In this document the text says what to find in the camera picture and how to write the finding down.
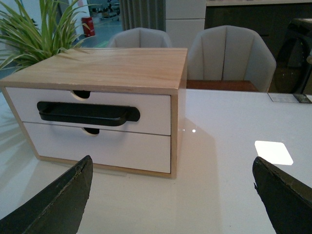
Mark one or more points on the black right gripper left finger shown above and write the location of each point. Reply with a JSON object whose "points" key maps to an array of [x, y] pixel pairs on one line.
{"points": [[58, 208]]}

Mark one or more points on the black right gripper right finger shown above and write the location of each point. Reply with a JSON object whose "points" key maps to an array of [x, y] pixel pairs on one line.
{"points": [[288, 201]]}

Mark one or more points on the white drawer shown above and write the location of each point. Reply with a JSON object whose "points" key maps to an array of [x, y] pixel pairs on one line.
{"points": [[113, 148], [155, 110]]}

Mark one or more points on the wooden drawer cabinet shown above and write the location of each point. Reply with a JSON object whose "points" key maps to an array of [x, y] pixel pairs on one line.
{"points": [[154, 71]]}

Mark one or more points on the dark round object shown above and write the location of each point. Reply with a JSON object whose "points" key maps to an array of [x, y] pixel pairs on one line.
{"points": [[293, 71]]}

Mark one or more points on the right beige chair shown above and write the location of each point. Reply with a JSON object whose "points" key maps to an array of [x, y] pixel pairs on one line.
{"points": [[231, 53]]}

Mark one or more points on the beige chair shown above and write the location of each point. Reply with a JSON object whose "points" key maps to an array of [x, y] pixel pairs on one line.
{"points": [[140, 38], [231, 53]]}

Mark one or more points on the green spider plant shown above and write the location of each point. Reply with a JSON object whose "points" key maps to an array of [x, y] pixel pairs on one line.
{"points": [[28, 41]]}

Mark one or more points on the left beige chair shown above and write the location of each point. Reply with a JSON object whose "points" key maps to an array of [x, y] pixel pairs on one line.
{"points": [[140, 38]]}

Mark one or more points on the red fire extinguisher box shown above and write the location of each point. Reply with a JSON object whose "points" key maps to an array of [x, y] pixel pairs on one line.
{"points": [[88, 26]]}

